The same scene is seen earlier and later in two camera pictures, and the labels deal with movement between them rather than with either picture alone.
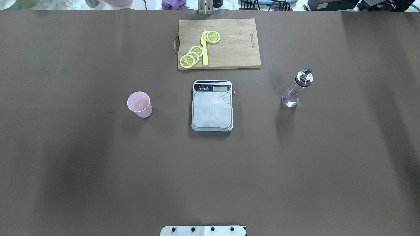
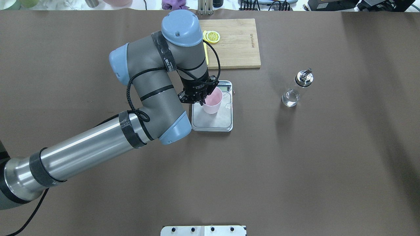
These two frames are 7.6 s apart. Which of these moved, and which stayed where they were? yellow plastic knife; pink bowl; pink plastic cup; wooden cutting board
Moved: pink plastic cup
Stayed: wooden cutting board; yellow plastic knife; pink bowl
